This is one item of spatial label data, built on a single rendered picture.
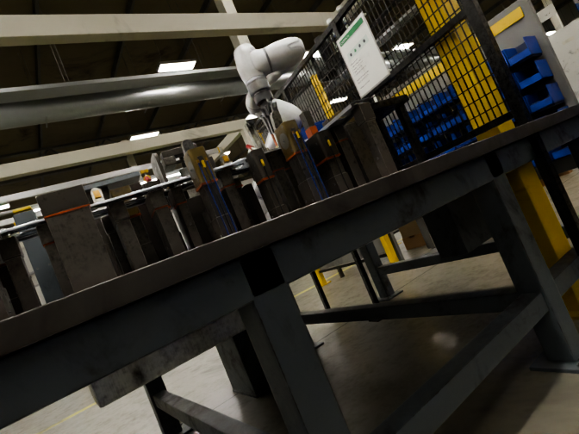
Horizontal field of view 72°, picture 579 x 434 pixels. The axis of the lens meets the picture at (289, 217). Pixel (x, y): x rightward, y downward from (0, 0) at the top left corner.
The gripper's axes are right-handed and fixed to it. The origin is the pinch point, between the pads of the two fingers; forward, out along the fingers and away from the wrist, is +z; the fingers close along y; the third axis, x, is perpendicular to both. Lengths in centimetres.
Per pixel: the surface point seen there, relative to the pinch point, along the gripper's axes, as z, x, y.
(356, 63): -25, -54, 0
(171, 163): -8.4, 40.1, 20.5
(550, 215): 69, -64, -48
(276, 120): -3.3, 6.4, -12.8
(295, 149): 10.7, 8.0, -19.8
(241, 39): -452, -407, 668
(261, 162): 10.7, 20.3, -16.0
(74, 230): 13, 82, -16
